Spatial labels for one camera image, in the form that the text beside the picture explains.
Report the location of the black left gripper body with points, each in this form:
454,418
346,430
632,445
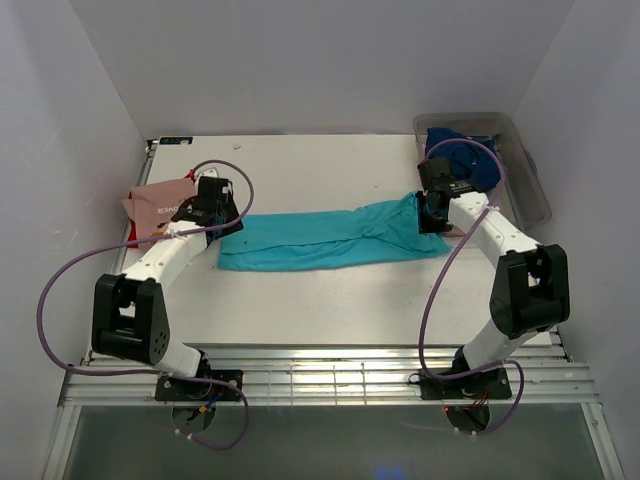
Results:
226,223

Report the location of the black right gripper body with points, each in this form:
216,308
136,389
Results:
430,215

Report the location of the teal t-shirt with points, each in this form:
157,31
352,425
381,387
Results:
381,232

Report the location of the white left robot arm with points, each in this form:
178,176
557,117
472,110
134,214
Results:
130,319

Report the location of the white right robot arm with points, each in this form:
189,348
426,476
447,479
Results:
530,290

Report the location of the navy blue crumpled t-shirt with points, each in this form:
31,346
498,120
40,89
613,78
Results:
467,161

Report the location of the pink crumpled t-shirt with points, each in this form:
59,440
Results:
454,233

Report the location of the folded pink printed t-shirt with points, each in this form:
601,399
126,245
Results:
150,207

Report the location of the clear plastic bin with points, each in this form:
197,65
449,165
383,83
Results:
523,200

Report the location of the blue white label sticker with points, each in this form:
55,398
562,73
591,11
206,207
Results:
174,140

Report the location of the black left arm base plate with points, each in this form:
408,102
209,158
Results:
225,388

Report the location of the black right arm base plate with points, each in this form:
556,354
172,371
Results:
491,385

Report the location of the aluminium frame rail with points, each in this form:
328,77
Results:
327,377

